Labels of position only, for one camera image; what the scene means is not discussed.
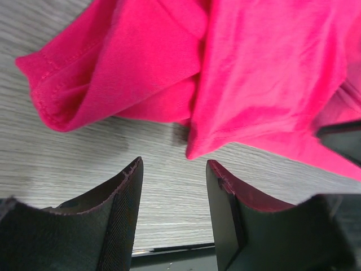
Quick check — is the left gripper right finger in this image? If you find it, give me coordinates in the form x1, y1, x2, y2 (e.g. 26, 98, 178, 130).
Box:
206, 160, 357, 270

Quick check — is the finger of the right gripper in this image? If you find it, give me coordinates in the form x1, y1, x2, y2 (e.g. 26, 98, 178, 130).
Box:
316, 120, 361, 165

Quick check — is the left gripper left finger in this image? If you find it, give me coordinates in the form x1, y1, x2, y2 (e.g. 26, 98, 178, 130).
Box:
1, 158, 143, 270

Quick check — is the pink-red t shirt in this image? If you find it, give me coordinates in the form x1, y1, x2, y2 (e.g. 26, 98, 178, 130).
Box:
15, 1, 360, 180

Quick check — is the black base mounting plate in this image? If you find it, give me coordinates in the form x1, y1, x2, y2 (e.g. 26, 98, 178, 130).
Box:
130, 243, 218, 271

